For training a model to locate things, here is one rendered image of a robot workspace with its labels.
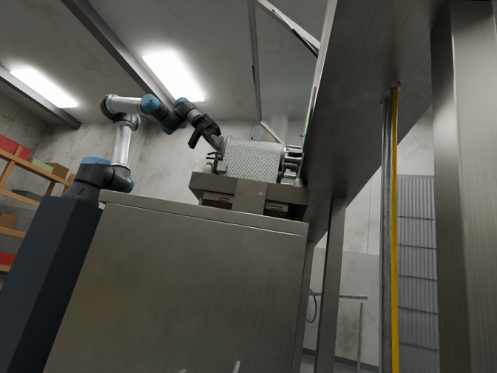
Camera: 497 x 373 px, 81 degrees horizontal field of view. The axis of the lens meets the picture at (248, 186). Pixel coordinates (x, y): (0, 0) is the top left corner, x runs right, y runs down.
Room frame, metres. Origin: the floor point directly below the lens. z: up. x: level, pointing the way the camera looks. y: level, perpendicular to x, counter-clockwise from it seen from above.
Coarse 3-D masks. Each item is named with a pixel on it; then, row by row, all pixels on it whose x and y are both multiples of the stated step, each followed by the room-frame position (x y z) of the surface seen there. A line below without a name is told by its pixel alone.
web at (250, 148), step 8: (232, 144) 1.12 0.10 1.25; (240, 144) 1.12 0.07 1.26; (248, 144) 1.11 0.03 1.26; (256, 144) 1.11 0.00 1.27; (264, 144) 1.11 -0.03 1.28; (272, 144) 1.11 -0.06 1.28; (280, 144) 1.11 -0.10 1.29; (232, 152) 1.12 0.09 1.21; (240, 152) 1.12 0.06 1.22; (248, 152) 1.11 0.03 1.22; (256, 152) 1.11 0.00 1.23; (264, 152) 1.10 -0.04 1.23; (272, 152) 1.10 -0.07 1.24; (280, 152) 1.09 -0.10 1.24
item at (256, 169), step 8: (224, 160) 1.12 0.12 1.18; (232, 160) 1.12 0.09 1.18; (240, 160) 1.11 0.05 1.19; (248, 160) 1.11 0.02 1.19; (256, 160) 1.10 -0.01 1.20; (264, 160) 1.10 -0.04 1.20; (272, 160) 1.09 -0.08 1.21; (232, 168) 1.12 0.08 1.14; (240, 168) 1.11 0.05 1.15; (248, 168) 1.11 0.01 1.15; (256, 168) 1.10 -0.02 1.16; (264, 168) 1.10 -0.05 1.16; (272, 168) 1.09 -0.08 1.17; (232, 176) 1.12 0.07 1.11; (240, 176) 1.11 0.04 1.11; (248, 176) 1.11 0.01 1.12; (256, 176) 1.10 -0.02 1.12; (264, 176) 1.10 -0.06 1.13; (272, 176) 1.09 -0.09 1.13
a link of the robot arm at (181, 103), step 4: (176, 100) 1.22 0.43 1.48; (180, 100) 1.21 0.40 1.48; (184, 100) 1.21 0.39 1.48; (188, 100) 1.22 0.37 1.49; (176, 104) 1.23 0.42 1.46; (180, 104) 1.22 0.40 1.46; (184, 104) 1.21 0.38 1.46; (188, 104) 1.21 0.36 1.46; (192, 104) 1.22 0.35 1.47; (176, 108) 1.23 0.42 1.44; (180, 108) 1.22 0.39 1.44; (184, 108) 1.21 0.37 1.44; (188, 108) 1.21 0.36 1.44; (192, 108) 1.21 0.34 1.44; (196, 108) 1.22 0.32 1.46; (180, 112) 1.23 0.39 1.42; (184, 112) 1.22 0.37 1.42; (188, 112) 1.21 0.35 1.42; (180, 116) 1.24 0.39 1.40; (184, 116) 1.23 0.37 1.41; (184, 120) 1.26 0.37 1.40
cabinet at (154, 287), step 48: (96, 240) 0.91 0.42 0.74; (144, 240) 0.89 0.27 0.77; (192, 240) 0.87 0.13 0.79; (240, 240) 0.84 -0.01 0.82; (288, 240) 0.83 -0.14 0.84; (96, 288) 0.90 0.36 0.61; (144, 288) 0.88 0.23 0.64; (192, 288) 0.86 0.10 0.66; (240, 288) 0.84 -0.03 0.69; (288, 288) 0.82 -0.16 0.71; (96, 336) 0.89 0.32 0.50; (144, 336) 0.87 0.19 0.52; (192, 336) 0.86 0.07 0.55; (240, 336) 0.84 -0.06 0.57; (288, 336) 0.82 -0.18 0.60
